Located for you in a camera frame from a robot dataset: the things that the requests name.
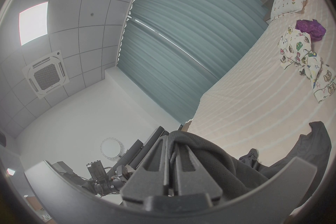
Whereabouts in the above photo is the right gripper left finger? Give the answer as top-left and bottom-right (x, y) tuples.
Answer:
(121, 135), (169, 201)

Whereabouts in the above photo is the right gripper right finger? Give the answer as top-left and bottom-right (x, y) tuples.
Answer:
(172, 144), (223, 198)

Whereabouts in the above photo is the black T-shirt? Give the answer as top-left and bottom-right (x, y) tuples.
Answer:
(168, 121), (332, 218)

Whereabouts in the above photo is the bed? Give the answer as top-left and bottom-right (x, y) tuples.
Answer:
(184, 0), (336, 217)

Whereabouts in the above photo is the black chest of drawers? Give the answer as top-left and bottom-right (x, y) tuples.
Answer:
(119, 126), (171, 169)

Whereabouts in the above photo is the round white lamp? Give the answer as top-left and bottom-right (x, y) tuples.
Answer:
(101, 138), (123, 159)

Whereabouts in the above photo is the blue-green curtain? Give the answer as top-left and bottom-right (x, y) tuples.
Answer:
(117, 19), (221, 124)
(129, 0), (269, 79)

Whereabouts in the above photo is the ceiling air conditioner vent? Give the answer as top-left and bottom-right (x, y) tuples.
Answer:
(22, 50), (69, 99)

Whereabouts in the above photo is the white printed pyjama garment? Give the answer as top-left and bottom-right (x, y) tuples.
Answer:
(278, 25), (336, 103)

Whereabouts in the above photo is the square ceiling light panel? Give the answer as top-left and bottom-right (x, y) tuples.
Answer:
(19, 2), (49, 46)

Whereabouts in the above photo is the grey bedside table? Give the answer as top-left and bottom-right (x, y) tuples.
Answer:
(261, 0), (275, 22)

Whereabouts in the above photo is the purple garment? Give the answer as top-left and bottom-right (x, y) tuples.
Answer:
(295, 19), (327, 42)

